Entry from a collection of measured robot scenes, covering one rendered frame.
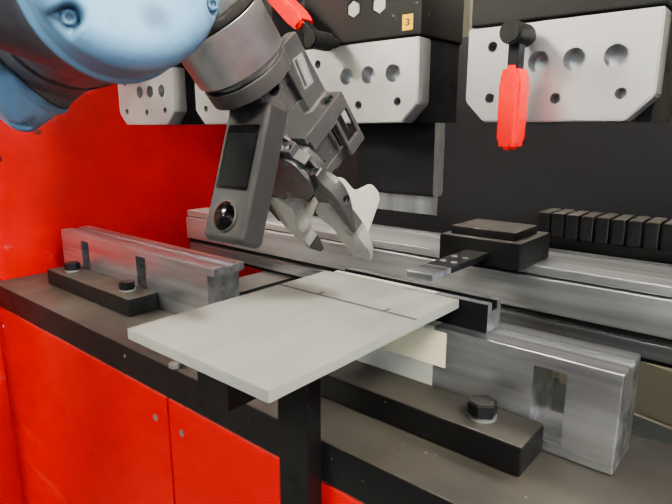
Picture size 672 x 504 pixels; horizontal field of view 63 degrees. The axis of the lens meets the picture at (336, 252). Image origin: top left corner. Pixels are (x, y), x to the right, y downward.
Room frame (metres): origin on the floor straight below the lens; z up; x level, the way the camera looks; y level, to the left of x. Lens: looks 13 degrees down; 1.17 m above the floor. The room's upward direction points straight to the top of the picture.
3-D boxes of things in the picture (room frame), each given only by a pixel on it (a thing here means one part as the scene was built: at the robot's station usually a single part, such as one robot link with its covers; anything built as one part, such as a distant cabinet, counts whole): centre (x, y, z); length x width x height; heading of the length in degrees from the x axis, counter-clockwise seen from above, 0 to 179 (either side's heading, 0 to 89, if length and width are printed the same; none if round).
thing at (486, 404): (0.47, -0.14, 0.91); 0.03 x 0.03 x 0.02
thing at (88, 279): (0.95, 0.43, 0.89); 0.30 x 0.05 x 0.03; 50
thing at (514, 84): (0.46, -0.14, 1.20); 0.04 x 0.02 x 0.10; 140
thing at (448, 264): (0.72, -0.18, 1.01); 0.26 x 0.12 x 0.05; 140
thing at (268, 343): (0.49, 0.03, 1.00); 0.26 x 0.18 x 0.01; 140
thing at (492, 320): (0.59, -0.08, 0.99); 0.20 x 0.03 x 0.03; 50
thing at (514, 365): (0.57, -0.11, 0.92); 0.39 x 0.06 x 0.10; 50
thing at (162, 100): (0.88, 0.26, 1.26); 0.15 x 0.09 x 0.17; 50
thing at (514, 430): (0.54, -0.06, 0.89); 0.30 x 0.05 x 0.03; 50
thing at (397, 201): (0.61, -0.07, 1.13); 0.10 x 0.02 x 0.10; 50
